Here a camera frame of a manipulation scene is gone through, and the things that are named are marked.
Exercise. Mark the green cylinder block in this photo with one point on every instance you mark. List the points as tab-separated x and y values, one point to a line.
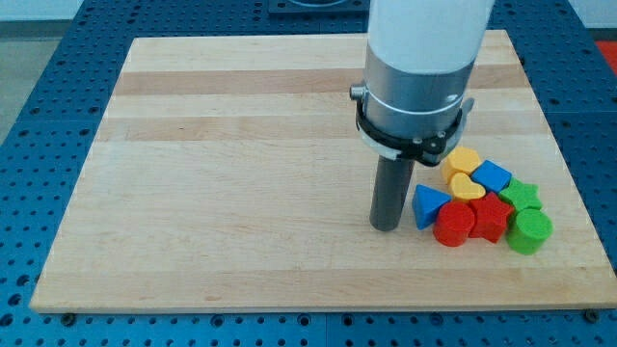
529	230

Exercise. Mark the blue triangle block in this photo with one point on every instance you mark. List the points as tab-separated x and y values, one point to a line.
426	204

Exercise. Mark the yellow hexagon block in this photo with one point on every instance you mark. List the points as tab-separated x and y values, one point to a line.
463	160

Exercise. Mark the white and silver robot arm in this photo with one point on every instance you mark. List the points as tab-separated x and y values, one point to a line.
418	60

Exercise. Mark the blue cube block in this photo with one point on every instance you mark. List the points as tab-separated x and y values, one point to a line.
491	176

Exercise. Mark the wooden board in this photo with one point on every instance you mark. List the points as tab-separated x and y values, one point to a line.
227	175

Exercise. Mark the red star block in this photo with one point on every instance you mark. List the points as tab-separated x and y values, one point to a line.
491	217

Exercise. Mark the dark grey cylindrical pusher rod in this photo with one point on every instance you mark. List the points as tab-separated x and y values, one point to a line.
391	186

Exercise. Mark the yellow heart block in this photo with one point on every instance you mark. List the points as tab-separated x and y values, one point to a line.
463	189

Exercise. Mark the red cylinder block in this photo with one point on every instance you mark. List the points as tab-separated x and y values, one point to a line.
454	223

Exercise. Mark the green star block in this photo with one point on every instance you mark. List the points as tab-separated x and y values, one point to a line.
521	195

